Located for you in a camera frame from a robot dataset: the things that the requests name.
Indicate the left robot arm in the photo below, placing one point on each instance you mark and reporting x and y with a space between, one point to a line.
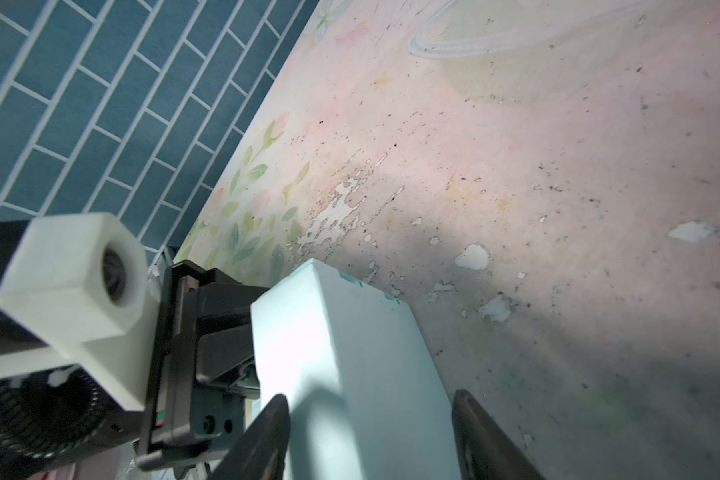
41 424

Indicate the light blue paper box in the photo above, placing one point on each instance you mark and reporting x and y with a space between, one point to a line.
365 398

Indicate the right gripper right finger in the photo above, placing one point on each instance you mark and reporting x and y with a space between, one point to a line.
484 451

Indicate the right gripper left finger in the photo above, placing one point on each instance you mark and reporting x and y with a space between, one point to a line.
260 453

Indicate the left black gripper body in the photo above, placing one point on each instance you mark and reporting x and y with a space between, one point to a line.
202 369

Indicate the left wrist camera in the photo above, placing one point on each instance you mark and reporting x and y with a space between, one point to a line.
74 291

